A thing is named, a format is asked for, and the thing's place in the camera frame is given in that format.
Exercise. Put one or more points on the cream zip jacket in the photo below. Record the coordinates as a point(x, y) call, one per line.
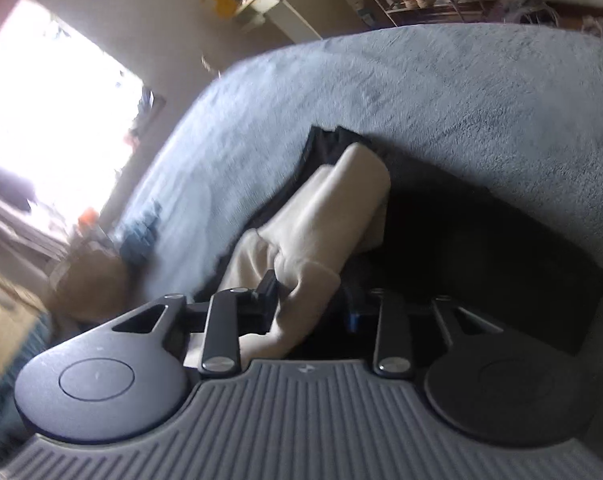
point(311, 240)

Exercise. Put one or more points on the light blue garment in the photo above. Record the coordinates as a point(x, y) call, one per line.
point(139, 232)

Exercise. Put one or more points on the orange object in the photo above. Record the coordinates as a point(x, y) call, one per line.
point(89, 217)

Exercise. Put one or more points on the white desk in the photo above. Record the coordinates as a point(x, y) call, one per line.
point(291, 5)

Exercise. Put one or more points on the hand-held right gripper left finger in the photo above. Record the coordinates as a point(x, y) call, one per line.
point(269, 291)

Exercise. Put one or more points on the tan garment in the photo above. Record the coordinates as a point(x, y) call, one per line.
point(91, 285)

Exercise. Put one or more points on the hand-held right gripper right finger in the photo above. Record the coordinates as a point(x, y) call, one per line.
point(355, 317)

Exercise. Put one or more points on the cream bedpost finial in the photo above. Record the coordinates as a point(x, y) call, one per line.
point(210, 65)

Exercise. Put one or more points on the blue duvet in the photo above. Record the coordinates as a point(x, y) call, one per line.
point(11, 360)

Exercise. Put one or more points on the yellow box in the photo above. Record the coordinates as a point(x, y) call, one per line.
point(219, 2)

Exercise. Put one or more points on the black garment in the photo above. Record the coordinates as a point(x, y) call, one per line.
point(456, 240)

